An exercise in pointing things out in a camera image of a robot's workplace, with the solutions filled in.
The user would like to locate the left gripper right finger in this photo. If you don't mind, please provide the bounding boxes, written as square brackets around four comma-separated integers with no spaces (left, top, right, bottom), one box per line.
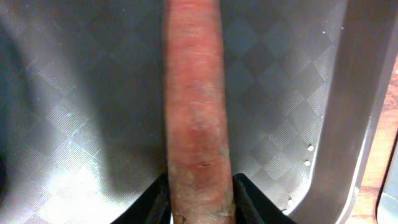
[233,173,296,224]

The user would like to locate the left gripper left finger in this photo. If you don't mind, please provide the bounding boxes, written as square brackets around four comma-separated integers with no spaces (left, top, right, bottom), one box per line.
[112,174,171,224]

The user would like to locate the orange carrot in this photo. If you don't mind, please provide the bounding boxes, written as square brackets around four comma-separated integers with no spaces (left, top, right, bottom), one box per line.
[162,0,236,223]

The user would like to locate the grey dishwasher rack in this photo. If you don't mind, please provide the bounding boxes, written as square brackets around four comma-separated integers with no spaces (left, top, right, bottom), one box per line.
[376,138,398,224]

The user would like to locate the brown serving tray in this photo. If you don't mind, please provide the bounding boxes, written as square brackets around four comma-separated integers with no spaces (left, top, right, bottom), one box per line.
[1,0,397,223]

